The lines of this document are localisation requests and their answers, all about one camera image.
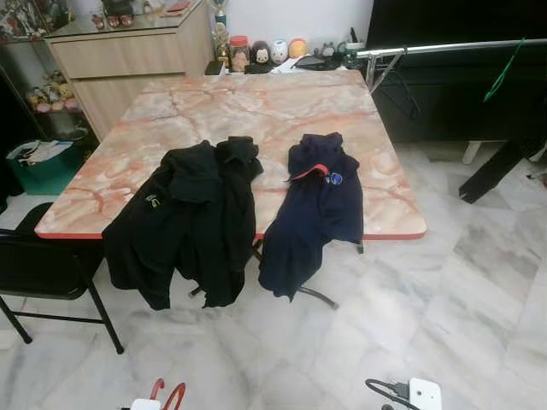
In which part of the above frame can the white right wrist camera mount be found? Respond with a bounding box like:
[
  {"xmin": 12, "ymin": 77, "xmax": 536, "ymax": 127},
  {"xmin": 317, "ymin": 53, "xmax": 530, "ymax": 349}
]
[{"xmin": 408, "ymin": 377, "xmax": 444, "ymax": 410}]

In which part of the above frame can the black television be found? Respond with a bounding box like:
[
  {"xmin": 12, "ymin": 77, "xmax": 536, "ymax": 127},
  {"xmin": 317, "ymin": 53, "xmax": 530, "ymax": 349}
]
[{"xmin": 366, "ymin": 0, "xmax": 547, "ymax": 49}]

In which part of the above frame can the pink marble folding table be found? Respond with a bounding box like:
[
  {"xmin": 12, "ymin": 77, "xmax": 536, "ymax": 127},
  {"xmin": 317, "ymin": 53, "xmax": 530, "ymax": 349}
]
[{"xmin": 34, "ymin": 69, "xmax": 428, "ymax": 310}]

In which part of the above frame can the long black garment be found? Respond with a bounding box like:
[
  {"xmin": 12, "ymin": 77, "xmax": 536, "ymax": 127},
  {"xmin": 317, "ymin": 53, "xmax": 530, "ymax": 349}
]
[{"xmin": 458, "ymin": 135, "xmax": 547, "ymax": 205}]

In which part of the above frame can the jar with red lid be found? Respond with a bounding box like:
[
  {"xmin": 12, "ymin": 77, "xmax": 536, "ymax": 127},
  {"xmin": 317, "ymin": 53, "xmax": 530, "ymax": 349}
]
[{"xmin": 228, "ymin": 34, "xmax": 251, "ymax": 74}]

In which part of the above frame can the white round figurine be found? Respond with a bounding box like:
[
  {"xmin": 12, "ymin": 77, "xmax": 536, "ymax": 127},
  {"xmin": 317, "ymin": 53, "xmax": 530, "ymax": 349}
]
[{"xmin": 271, "ymin": 38, "xmax": 291, "ymax": 66}]

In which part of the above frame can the green storage bin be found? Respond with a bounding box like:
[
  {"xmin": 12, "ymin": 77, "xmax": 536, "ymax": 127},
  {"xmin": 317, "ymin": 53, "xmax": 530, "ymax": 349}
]
[{"xmin": 6, "ymin": 137, "xmax": 87, "ymax": 196}]

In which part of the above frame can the black shirt with white logo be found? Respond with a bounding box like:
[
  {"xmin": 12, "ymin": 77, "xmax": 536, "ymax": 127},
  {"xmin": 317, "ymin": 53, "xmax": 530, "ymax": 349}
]
[{"xmin": 101, "ymin": 135, "xmax": 265, "ymax": 311}]

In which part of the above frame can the glass display cabinet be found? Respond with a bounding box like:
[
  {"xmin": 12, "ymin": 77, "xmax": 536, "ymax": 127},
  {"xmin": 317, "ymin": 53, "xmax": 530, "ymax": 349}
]
[{"xmin": 0, "ymin": 0, "xmax": 91, "ymax": 146}]

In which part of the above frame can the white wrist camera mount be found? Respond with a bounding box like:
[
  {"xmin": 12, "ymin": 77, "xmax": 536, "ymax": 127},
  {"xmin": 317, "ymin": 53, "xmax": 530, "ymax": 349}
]
[
  {"xmin": 128, "ymin": 397, "xmax": 164, "ymax": 410},
  {"xmin": 408, "ymin": 377, "xmax": 444, "ymax": 410}
]

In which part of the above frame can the black round figurine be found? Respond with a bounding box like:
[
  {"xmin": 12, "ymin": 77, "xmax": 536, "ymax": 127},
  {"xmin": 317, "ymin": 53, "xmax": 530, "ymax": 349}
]
[{"xmin": 250, "ymin": 40, "xmax": 274, "ymax": 74}]

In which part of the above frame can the green hanger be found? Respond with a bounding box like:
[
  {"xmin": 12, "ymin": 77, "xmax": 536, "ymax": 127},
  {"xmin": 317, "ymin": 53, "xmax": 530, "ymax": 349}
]
[{"xmin": 482, "ymin": 36, "xmax": 526, "ymax": 104}]

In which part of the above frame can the black TV cabinet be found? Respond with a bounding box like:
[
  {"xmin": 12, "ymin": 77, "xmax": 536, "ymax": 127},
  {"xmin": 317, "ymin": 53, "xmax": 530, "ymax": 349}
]
[{"xmin": 369, "ymin": 47, "xmax": 547, "ymax": 146}]

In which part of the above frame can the gold trophy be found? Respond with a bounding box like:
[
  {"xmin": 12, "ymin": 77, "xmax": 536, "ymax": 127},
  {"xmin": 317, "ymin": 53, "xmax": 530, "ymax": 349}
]
[{"xmin": 209, "ymin": 0, "xmax": 232, "ymax": 74}]

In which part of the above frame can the orange round figurine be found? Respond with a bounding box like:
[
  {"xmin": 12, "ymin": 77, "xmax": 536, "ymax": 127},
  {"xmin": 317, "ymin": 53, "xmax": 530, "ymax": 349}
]
[{"xmin": 288, "ymin": 37, "xmax": 309, "ymax": 62}]

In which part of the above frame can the light wooden cabinet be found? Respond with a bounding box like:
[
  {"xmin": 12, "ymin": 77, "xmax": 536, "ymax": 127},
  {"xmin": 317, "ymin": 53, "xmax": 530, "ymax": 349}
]
[{"xmin": 44, "ymin": 0, "xmax": 215, "ymax": 142}]

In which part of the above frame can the red hanger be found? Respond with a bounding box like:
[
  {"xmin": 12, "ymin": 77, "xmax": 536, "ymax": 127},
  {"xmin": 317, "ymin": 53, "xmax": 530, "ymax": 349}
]
[{"xmin": 149, "ymin": 378, "xmax": 187, "ymax": 410}]

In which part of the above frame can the thin black hanger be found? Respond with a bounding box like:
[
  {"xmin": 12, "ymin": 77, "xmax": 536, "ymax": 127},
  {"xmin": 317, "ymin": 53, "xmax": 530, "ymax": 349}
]
[{"xmin": 373, "ymin": 53, "xmax": 423, "ymax": 121}]

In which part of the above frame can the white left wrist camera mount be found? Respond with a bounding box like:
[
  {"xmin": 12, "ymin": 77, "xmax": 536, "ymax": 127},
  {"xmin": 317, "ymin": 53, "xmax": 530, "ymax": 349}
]
[{"xmin": 128, "ymin": 397, "xmax": 164, "ymax": 410}]

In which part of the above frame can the navy shirt with red collar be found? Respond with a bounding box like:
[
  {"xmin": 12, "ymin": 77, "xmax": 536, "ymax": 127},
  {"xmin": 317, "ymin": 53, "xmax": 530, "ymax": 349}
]
[{"xmin": 257, "ymin": 131, "xmax": 367, "ymax": 302}]

